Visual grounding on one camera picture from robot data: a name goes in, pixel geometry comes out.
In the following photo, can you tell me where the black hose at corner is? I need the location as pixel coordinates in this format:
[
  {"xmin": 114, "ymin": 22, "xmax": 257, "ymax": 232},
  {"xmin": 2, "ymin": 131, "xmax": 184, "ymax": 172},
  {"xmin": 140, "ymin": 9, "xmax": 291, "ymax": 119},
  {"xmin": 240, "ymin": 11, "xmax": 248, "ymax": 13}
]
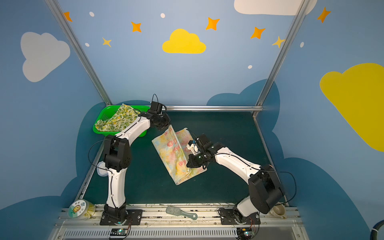
[{"xmin": 369, "ymin": 219, "xmax": 384, "ymax": 240}]

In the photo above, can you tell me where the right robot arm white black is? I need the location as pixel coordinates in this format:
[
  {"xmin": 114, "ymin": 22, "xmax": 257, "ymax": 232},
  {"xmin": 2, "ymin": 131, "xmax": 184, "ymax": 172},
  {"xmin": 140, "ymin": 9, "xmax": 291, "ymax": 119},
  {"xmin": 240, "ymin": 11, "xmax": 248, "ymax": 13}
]
[{"xmin": 187, "ymin": 141, "xmax": 285, "ymax": 219}]

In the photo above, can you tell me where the green lemon print skirt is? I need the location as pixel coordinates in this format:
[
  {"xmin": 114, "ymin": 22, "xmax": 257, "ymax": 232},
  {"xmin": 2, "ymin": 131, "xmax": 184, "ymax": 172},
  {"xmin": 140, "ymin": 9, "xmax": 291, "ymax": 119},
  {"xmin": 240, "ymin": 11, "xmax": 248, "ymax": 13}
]
[{"xmin": 95, "ymin": 104, "xmax": 141, "ymax": 132}]

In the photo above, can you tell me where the round clear jar green lid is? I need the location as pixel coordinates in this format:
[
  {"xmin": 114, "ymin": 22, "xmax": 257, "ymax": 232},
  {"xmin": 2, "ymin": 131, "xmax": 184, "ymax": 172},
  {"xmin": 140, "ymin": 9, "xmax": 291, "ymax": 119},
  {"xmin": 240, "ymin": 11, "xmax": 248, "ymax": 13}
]
[{"xmin": 68, "ymin": 199, "xmax": 96, "ymax": 220}]

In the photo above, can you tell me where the aluminium rail base frame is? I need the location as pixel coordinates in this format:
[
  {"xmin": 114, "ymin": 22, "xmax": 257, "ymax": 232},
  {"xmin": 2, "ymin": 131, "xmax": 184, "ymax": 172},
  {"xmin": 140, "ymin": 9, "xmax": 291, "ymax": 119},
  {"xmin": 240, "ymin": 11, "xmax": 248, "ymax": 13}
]
[{"xmin": 49, "ymin": 203, "xmax": 309, "ymax": 240}]

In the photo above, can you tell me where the controller circuit board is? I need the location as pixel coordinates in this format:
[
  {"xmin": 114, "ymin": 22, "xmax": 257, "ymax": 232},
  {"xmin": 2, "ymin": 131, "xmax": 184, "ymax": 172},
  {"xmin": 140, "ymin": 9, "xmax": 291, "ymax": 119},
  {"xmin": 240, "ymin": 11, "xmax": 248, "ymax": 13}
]
[
  {"xmin": 109, "ymin": 228, "xmax": 130, "ymax": 240},
  {"xmin": 236, "ymin": 228, "xmax": 254, "ymax": 240}
]

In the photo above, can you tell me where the pastel floral skirt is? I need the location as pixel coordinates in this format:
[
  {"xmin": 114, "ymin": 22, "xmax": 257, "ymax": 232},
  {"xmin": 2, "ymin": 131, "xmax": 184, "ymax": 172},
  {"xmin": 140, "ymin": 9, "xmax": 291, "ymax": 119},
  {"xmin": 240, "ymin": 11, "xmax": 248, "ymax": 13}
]
[{"xmin": 152, "ymin": 126, "xmax": 206, "ymax": 185}]

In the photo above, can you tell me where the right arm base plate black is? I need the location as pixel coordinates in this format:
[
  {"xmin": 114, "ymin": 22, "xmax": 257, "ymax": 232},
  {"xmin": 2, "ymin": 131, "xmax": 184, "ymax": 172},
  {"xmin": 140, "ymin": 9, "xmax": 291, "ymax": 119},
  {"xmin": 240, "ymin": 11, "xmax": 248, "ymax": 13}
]
[{"xmin": 218, "ymin": 208, "xmax": 261, "ymax": 225}]

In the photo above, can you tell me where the green plastic basket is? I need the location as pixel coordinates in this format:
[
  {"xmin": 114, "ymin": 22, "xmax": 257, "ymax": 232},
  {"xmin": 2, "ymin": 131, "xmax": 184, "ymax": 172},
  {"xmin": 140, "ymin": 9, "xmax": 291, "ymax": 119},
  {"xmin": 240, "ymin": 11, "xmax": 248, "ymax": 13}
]
[{"xmin": 93, "ymin": 104, "xmax": 150, "ymax": 136}]

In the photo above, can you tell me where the green hair brush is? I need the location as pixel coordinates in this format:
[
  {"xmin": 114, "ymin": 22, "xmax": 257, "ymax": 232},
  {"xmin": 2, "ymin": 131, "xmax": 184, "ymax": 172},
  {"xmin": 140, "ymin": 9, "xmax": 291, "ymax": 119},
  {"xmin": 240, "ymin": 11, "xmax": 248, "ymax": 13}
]
[{"xmin": 166, "ymin": 206, "xmax": 198, "ymax": 221}]

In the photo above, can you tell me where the beige ceramic cup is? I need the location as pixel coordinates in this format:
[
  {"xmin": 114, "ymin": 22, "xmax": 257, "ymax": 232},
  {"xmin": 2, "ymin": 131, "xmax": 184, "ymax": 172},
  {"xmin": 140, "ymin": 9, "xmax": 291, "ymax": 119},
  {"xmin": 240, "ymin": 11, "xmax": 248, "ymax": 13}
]
[{"xmin": 269, "ymin": 205, "xmax": 287, "ymax": 219}]

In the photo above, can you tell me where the right controller circuit board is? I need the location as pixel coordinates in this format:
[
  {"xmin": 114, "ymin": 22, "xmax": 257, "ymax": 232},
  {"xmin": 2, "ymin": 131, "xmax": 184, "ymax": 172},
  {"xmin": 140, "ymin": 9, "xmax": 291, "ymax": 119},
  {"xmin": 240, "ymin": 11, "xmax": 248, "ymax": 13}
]
[{"xmin": 236, "ymin": 228, "xmax": 254, "ymax": 240}]

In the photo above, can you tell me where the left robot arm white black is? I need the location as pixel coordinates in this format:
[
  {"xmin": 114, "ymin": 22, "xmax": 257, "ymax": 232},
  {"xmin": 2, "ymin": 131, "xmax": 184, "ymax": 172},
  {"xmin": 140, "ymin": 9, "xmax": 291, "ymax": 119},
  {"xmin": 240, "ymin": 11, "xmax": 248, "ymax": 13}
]
[{"xmin": 97, "ymin": 110, "xmax": 171, "ymax": 225}]

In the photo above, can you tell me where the left controller circuit board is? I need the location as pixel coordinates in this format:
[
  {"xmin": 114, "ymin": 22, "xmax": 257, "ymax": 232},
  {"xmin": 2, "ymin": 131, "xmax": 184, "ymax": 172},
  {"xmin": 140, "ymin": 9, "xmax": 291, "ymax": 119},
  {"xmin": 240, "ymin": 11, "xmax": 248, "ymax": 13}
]
[{"xmin": 109, "ymin": 228, "xmax": 130, "ymax": 240}]

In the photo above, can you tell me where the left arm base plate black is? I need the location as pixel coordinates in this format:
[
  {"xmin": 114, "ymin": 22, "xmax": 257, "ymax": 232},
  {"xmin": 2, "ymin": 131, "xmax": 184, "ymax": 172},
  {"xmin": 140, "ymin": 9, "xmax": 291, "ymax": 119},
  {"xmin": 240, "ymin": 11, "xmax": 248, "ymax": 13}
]
[{"xmin": 100, "ymin": 209, "xmax": 143, "ymax": 226}]

